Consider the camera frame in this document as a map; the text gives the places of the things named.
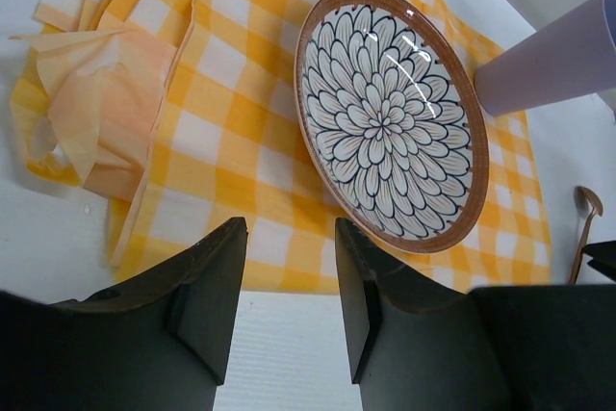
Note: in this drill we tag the copper spoon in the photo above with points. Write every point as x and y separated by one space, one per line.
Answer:
587 202

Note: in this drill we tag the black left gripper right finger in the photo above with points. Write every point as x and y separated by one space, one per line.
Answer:
408 345

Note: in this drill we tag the lilac plastic cup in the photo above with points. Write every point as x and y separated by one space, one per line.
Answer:
571 57

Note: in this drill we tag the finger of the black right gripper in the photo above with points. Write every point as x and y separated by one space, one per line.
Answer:
602 258

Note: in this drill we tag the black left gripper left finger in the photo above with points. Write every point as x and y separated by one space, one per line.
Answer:
157 341

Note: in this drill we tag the patterned ceramic bowl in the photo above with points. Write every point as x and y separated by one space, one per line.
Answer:
392 122

